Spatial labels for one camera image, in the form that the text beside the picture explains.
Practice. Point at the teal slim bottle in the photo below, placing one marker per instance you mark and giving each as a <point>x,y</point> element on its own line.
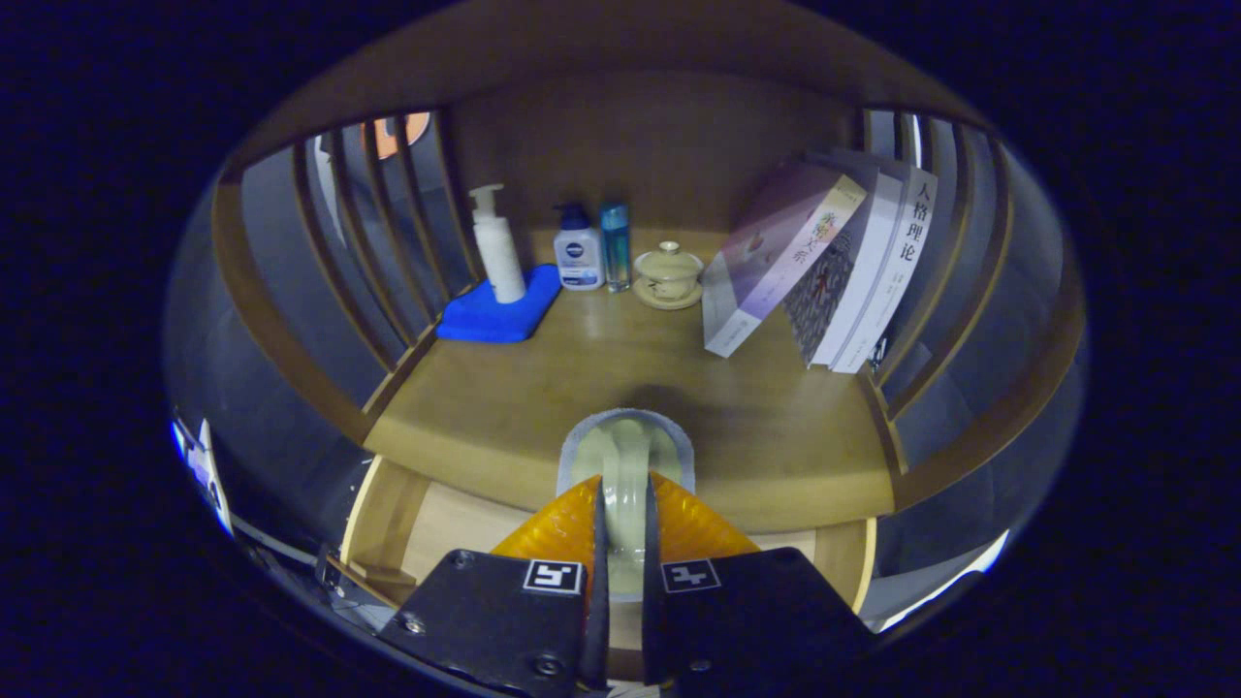
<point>616,247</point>

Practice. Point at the wooden drawer with dark knob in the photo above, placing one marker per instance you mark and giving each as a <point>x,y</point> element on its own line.
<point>456,523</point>

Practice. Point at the blue folded cloth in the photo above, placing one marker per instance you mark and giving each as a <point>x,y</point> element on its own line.
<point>490,320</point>

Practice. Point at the wooden countertop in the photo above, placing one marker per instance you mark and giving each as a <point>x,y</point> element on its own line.
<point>504,407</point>

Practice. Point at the pale green figurine grey base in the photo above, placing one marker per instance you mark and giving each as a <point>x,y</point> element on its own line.
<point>628,465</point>

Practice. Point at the white pump bottle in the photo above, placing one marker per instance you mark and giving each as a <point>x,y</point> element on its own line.
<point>501,257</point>

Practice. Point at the purple white book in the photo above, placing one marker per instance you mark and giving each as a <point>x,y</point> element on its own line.
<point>766,267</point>

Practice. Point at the white lotion bottle blue cap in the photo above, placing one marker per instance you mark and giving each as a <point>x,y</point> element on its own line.
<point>579,257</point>

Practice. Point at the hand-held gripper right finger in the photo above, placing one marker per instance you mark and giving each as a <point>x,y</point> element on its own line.
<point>756,620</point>

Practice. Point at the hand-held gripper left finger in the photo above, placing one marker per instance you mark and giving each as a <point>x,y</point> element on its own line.
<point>485,620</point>

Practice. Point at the wooden cabinet with slatted shelf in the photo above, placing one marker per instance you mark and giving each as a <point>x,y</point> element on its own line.
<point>659,136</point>

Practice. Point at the white book black lettering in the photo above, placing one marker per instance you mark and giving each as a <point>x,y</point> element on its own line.
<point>897,271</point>

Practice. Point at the cream lidded teacup with saucer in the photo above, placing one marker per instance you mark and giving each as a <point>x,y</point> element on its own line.
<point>669,276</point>

